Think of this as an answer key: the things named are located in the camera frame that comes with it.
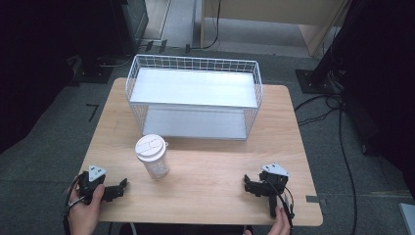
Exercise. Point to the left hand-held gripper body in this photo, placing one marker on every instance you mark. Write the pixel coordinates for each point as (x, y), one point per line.
(96, 172)

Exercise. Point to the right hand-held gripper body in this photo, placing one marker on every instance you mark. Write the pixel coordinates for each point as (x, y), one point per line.
(274, 182)

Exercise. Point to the person's left hand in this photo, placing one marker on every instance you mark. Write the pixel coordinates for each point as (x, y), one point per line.
(83, 215)

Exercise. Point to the person's right hand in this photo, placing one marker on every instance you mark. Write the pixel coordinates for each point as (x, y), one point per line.
(280, 225)

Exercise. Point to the grey tape strip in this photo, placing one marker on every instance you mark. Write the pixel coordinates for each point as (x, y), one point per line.
(314, 198)

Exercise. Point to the white lidded paper cup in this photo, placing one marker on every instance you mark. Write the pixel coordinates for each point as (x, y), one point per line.
(150, 148)

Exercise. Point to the dark stand foot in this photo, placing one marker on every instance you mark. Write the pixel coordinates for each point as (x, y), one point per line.
(91, 70)

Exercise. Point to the black curtain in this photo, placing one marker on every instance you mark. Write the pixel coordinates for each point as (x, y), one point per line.
(385, 81)
(39, 65)

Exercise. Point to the pale flat panel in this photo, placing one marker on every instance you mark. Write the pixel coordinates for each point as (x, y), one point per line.
(408, 218)

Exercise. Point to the black computer case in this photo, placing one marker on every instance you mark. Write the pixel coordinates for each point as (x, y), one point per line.
(132, 26)

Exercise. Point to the light wooden cabinet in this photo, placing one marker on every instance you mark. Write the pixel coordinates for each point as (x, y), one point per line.
(277, 11)

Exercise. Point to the black stand base plate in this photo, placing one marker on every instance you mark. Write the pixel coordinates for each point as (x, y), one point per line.
(318, 81)

